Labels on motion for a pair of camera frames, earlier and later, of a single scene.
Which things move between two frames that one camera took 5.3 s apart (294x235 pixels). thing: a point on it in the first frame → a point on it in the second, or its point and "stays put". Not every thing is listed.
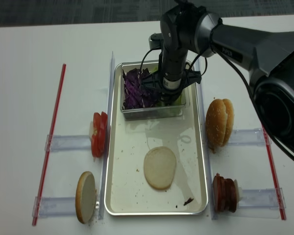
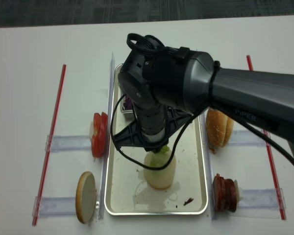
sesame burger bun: x=219 y=122 stays put
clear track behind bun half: x=55 y=206 stays put
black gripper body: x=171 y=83 → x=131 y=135
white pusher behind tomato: x=91 y=129 stays put
